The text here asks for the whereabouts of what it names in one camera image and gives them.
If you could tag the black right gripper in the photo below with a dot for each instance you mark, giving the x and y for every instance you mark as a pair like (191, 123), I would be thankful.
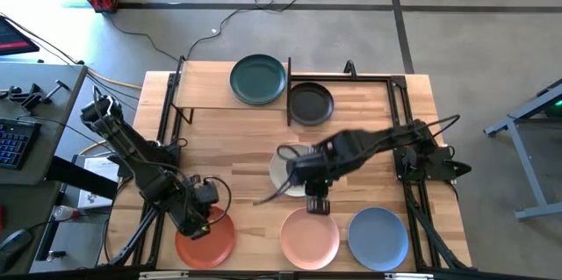
(319, 188)

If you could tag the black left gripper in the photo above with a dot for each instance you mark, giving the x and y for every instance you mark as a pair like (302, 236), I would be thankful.
(189, 220)

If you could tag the terracotta orange plate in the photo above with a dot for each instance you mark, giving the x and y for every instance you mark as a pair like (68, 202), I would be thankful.
(211, 249)

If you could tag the pink plate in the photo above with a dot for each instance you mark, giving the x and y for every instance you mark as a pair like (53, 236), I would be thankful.
(309, 242)

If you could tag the cream white plate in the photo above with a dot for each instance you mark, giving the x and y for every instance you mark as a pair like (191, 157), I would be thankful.
(277, 174)

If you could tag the blue plate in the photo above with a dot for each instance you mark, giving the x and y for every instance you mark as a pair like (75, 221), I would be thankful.
(377, 239)

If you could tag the black plate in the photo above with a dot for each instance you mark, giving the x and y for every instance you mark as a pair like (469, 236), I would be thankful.
(311, 103)

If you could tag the dark green plate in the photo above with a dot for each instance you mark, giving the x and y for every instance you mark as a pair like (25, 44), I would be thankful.
(258, 79)

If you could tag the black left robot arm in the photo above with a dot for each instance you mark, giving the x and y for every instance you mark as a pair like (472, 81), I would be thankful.
(131, 148)

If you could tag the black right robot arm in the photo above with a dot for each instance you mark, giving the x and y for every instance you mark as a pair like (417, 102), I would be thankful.
(373, 139)

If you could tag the white paper booklet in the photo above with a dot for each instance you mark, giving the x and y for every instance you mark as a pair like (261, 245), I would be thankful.
(90, 202)

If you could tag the black diagonal beam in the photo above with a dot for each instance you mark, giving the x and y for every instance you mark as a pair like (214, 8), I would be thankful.
(79, 177)

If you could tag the clear bottle with red cap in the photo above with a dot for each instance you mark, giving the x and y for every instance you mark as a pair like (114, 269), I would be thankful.
(63, 213)

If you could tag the black computer mouse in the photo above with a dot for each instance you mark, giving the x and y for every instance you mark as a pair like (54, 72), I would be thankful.
(13, 247)

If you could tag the black backlit keyboard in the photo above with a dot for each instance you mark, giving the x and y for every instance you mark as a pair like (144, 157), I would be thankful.
(15, 144)

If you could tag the grey desk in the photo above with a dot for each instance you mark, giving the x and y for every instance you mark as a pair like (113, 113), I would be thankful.
(61, 73)

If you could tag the black desk clamp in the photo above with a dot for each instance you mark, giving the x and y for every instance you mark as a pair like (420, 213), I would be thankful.
(30, 98)

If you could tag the grey metal stand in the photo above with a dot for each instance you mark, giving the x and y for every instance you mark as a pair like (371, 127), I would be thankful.
(538, 210)

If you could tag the black device with green light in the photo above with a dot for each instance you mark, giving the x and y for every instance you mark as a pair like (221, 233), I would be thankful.
(554, 106)

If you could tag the black computer monitor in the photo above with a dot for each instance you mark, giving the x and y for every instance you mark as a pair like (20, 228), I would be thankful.
(13, 38)

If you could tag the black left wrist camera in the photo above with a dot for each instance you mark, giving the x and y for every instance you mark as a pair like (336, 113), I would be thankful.
(205, 192)

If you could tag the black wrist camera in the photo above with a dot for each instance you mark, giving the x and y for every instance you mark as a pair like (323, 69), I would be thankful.
(307, 168)
(205, 192)

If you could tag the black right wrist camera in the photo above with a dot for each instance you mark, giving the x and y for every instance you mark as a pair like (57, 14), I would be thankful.
(307, 168)

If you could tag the silver metal bracket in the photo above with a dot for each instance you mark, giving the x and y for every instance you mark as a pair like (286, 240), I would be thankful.
(408, 276)
(162, 274)

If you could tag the black aluminium table frame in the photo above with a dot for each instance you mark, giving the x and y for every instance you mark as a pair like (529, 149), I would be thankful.
(351, 277)

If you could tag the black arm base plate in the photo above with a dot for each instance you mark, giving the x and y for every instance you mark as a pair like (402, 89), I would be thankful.
(126, 169)
(441, 168)

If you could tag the black frame hook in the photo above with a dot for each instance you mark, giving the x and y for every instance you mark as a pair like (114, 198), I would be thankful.
(350, 69)

